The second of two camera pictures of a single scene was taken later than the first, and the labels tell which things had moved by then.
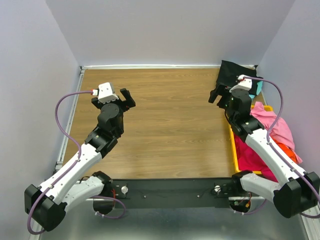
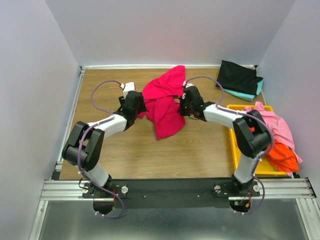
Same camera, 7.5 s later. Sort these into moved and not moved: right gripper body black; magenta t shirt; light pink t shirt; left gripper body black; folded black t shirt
Moved: left gripper body black; magenta t shirt; right gripper body black
Not moved: folded black t shirt; light pink t shirt
